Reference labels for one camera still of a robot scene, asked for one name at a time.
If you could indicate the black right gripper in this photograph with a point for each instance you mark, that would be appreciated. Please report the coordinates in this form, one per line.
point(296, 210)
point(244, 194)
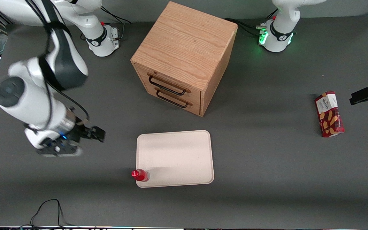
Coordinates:
point(81, 133)

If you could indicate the red coke bottle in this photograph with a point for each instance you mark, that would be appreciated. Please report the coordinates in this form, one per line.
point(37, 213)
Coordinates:
point(140, 175)

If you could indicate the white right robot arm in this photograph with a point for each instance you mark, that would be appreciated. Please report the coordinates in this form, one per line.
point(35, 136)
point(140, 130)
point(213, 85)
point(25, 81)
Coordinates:
point(30, 99)

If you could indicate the cream plastic tray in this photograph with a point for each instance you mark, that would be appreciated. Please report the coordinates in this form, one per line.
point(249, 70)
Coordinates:
point(174, 153)

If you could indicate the red tartan shortbread box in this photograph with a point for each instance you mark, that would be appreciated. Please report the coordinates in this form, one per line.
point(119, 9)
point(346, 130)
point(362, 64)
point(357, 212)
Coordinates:
point(329, 115)

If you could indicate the wooden drawer front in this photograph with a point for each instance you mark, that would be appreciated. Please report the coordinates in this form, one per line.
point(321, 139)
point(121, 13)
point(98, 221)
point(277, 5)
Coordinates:
point(194, 95)
point(195, 108)

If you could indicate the teal background object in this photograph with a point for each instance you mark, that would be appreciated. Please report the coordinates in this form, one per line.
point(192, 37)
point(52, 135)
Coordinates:
point(2, 43)

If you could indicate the wooden drawer cabinet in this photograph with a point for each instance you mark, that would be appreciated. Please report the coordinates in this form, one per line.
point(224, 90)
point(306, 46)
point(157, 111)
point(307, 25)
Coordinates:
point(184, 41)

